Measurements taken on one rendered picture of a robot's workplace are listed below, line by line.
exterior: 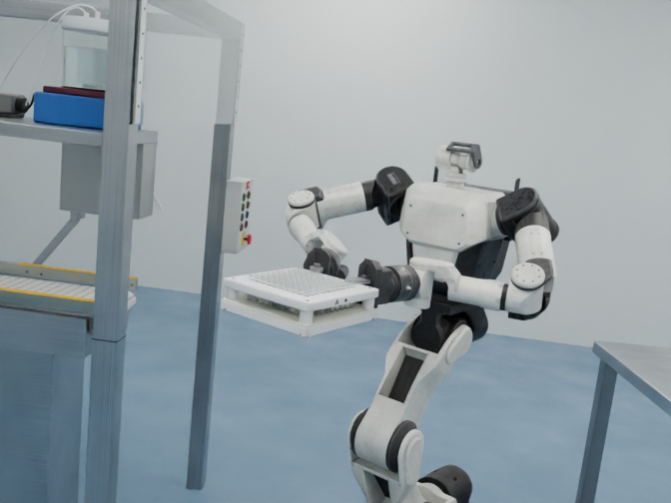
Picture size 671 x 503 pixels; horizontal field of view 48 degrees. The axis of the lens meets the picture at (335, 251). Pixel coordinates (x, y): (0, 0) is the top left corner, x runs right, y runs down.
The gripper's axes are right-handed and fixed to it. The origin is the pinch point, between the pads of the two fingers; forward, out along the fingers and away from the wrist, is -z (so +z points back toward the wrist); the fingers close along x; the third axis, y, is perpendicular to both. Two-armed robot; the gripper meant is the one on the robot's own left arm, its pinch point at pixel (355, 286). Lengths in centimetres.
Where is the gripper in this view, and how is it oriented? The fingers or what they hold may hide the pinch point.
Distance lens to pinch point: 172.6
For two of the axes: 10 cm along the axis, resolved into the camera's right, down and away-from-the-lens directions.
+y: -6.9, -2.0, 7.0
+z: 7.2, -0.3, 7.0
